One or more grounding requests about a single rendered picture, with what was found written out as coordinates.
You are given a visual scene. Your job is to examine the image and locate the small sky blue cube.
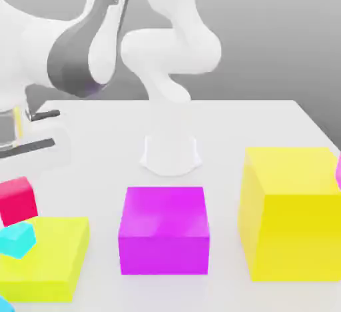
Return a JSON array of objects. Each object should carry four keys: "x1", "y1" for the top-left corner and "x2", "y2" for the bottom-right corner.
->
[{"x1": 0, "y1": 294, "x2": 16, "y2": 312}]

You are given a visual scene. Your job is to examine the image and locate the large lime box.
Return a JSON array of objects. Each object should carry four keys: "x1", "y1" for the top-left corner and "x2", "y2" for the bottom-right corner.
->
[{"x1": 0, "y1": 216, "x2": 91, "y2": 303}]

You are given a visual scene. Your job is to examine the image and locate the large yellow box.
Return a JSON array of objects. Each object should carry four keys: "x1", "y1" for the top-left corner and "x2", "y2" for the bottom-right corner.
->
[{"x1": 237, "y1": 146, "x2": 341, "y2": 283}]

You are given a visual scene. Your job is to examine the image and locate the large magenta box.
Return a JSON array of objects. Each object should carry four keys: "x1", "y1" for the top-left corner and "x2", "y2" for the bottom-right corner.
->
[{"x1": 117, "y1": 186, "x2": 210, "y2": 276}]

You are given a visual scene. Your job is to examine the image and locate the small cyan cube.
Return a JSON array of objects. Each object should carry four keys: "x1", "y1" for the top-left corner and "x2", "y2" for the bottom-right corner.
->
[{"x1": 0, "y1": 221, "x2": 37, "y2": 260}]

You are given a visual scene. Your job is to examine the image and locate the small pink cube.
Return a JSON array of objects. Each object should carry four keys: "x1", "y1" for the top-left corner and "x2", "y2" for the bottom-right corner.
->
[{"x1": 334, "y1": 151, "x2": 341, "y2": 191}]

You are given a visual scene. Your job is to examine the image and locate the small red cube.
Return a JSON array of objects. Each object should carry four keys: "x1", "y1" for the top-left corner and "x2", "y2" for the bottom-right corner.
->
[{"x1": 0, "y1": 176, "x2": 39, "y2": 227}]

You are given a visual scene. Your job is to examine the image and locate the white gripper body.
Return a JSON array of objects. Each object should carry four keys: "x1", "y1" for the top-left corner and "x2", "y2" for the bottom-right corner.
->
[{"x1": 0, "y1": 126, "x2": 72, "y2": 177}]

